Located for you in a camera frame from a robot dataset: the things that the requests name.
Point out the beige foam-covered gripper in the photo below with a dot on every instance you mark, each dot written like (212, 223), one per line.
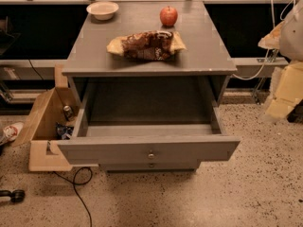
(292, 38)

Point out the grey top drawer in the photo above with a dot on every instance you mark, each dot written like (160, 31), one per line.
(148, 120)

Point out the grey drawer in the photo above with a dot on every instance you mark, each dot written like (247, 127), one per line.
(149, 166)
(148, 120)

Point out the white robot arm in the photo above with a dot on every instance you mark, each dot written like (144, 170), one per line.
(287, 84)

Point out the grey lower drawer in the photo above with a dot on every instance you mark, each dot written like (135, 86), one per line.
(149, 166)

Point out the grey wooden cabinet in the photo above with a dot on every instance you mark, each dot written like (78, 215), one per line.
(204, 57)

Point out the red apple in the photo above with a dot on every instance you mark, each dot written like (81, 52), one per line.
(168, 16)

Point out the brown chip bag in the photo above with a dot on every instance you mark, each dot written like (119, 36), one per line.
(155, 45)

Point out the white bowl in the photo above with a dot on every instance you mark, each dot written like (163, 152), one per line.
(103, 10)

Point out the metal soda can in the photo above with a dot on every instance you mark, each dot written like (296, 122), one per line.
(68, 112)

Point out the dark crumpled snack bag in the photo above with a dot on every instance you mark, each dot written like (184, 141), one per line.
(64, 132)

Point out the wooden box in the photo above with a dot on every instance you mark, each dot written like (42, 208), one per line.
(40, 126)

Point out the red white shoe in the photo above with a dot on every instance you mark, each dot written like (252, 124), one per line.
(10, 132)

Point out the black caster wheel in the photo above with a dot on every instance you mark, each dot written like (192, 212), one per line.
(15, 196)

